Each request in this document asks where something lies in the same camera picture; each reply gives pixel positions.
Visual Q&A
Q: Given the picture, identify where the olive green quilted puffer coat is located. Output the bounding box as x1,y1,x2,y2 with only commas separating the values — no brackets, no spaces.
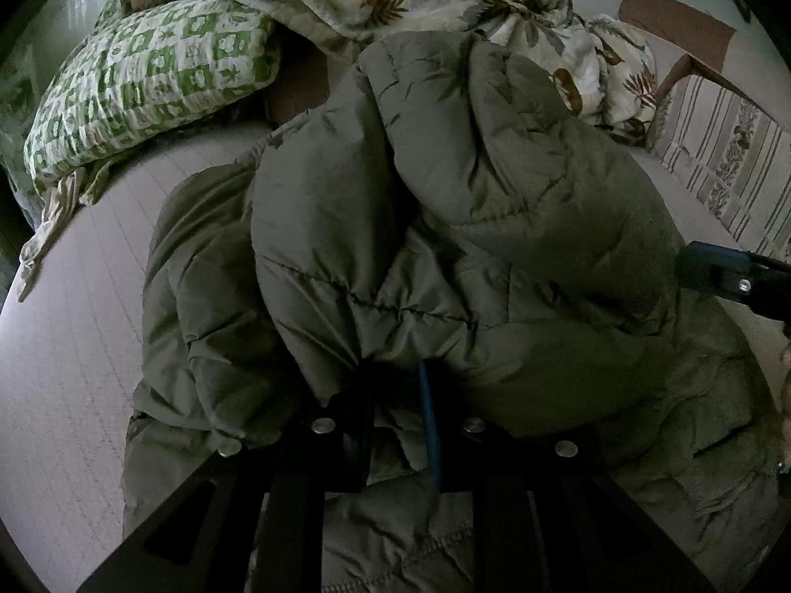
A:
123,32,779,592

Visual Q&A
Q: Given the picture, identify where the person right hand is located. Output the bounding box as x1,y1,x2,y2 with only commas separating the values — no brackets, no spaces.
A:
780,343,791,468

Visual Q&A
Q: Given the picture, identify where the striped floral cushion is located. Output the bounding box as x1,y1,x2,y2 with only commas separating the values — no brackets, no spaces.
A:
648,75,790,262

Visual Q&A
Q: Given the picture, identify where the green white patterned pillow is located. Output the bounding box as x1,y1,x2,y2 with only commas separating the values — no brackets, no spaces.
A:
24,0,279,190

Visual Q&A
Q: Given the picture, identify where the leaf print blanket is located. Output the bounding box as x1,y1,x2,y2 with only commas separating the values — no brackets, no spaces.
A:
119,0,657,145

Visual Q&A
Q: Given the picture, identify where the small floral pillow by wall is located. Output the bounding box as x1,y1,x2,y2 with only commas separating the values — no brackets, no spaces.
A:
1,44,43,229

